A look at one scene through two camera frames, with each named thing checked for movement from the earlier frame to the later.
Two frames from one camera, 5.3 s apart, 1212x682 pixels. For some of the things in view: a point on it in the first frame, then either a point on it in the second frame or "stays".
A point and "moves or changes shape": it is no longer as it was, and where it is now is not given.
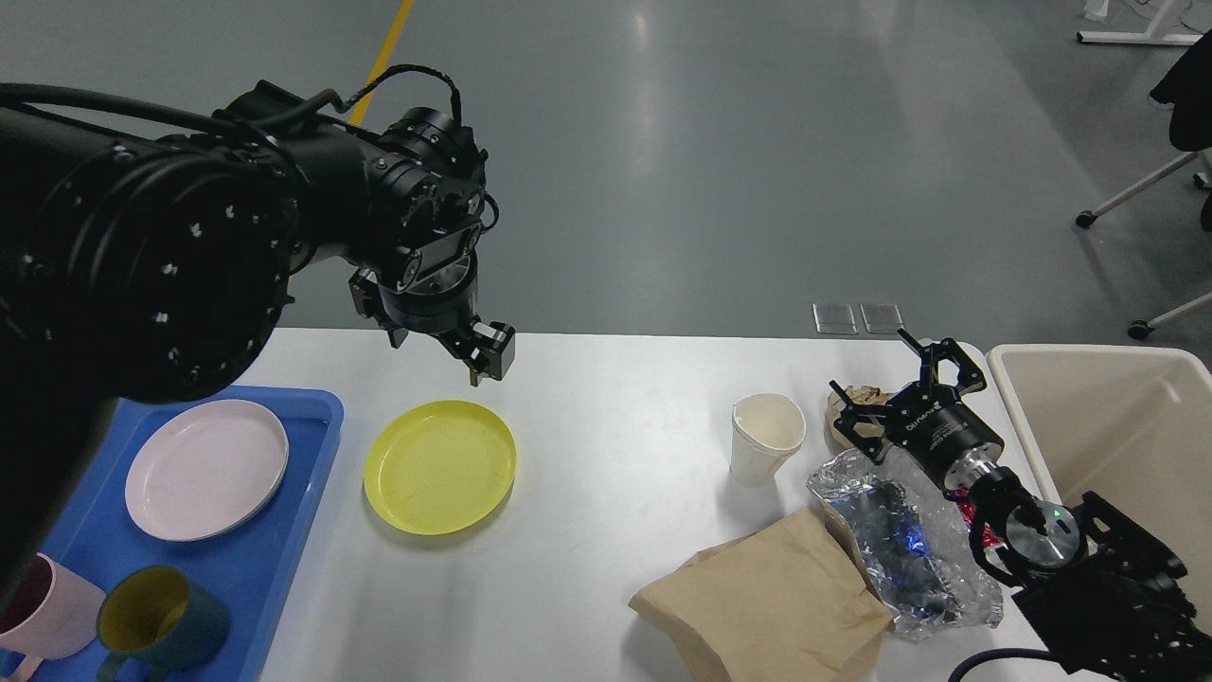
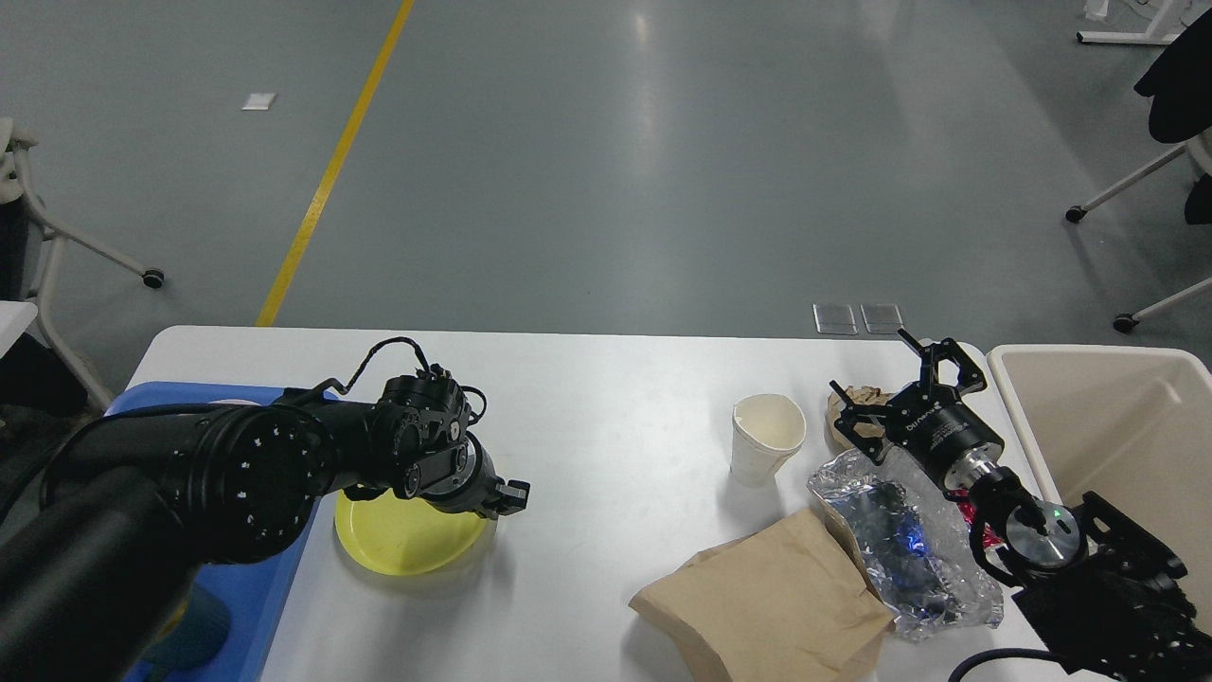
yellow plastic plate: x=439 y=467 moves or changes shape
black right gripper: x=929 y=423 stays
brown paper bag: x=790 y=602 stays
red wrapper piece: x=989 y=536 stays
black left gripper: x=428 y=292 -> x=465 y=479
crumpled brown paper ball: x=859 y=396 stays
